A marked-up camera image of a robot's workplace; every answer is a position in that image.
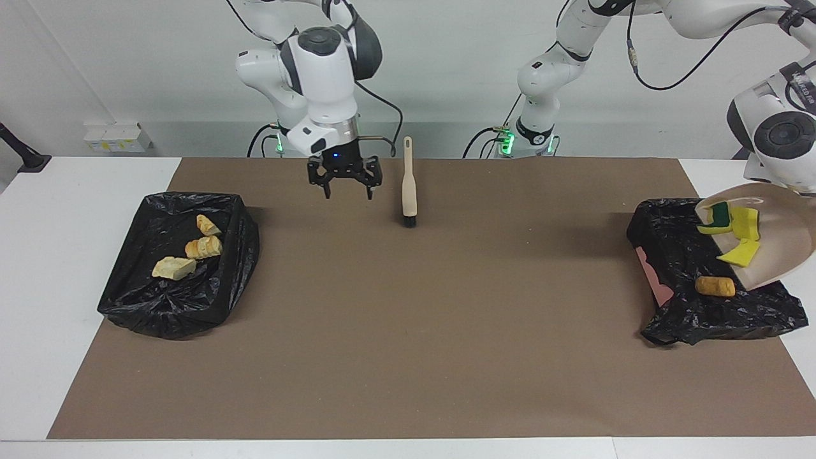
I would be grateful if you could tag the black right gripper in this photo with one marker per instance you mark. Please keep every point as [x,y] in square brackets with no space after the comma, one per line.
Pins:
[341,164]

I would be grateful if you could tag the beige hand brush black bristles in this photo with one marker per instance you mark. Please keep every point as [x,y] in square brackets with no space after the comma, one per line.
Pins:
[410,191]

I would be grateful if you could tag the striped croissant roll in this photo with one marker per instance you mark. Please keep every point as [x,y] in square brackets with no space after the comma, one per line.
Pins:
[207,225]
[204,247]

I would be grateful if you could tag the pale bread chunk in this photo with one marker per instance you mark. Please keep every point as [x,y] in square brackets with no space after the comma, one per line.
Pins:
[173,268]

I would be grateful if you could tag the brown peanut-shaped bread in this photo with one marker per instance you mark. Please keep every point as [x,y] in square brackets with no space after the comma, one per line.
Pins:
[715,286]

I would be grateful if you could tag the plain yellow sponge piece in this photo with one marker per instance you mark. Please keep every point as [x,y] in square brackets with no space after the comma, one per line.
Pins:
[739,253]
[747,223]

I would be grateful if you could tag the beige plastic dustpan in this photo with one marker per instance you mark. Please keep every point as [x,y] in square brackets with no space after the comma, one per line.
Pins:
[784,245]

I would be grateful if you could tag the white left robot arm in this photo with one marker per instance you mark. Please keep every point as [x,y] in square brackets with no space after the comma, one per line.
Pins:
[542,76]

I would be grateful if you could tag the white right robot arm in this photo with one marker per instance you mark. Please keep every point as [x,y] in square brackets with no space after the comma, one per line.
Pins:
[325,70]

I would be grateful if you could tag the black plastic trash bag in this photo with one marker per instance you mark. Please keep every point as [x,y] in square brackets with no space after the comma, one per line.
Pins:
[178,306]
[688,319]

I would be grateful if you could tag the pink plastic bin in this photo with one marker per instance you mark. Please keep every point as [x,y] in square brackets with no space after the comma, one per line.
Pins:
[656,287]

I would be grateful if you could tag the large brown table mat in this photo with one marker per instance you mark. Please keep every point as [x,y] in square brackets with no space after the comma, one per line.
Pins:
[408,395]

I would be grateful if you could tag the black stand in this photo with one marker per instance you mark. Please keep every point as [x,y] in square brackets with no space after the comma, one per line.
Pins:
[22,156]

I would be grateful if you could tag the dark partition panel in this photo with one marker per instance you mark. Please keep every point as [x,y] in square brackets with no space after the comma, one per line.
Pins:
[744,154]

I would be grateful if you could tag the white wall socket box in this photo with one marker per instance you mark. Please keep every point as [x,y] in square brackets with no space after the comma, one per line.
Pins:
[118,138]

